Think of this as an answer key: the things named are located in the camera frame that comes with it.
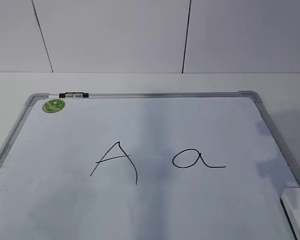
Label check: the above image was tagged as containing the white whiteboard eraser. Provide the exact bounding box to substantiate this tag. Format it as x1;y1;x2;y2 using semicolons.
281;187;300;240

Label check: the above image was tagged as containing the black silver hanging clip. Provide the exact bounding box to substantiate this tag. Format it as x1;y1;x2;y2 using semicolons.
58;92;89;99

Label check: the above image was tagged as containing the round green sticker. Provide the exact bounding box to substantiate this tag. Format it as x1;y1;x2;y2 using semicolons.
42;99;66;114

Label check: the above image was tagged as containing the white whiteboard with aluminium frame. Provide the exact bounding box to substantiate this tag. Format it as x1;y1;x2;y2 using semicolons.
0;91;300;240

